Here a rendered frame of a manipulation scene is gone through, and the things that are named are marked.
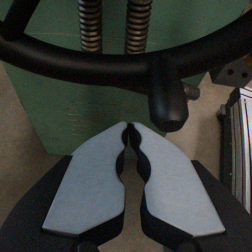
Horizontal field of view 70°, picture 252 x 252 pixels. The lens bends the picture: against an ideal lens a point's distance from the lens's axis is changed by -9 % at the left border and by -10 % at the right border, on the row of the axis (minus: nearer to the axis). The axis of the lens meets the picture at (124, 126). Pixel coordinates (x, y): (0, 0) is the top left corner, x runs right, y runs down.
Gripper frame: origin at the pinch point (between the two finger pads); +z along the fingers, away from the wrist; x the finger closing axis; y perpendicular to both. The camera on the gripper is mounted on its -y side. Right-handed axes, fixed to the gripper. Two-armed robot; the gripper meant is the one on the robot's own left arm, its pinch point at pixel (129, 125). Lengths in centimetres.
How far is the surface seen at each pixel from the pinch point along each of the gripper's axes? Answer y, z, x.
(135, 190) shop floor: 56, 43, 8
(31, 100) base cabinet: 14.6, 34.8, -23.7
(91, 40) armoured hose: -3.7, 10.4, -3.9
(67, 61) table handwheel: -2.8, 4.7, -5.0
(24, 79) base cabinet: 7.7, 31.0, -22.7
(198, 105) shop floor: 36, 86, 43
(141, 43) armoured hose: -3.7, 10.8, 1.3
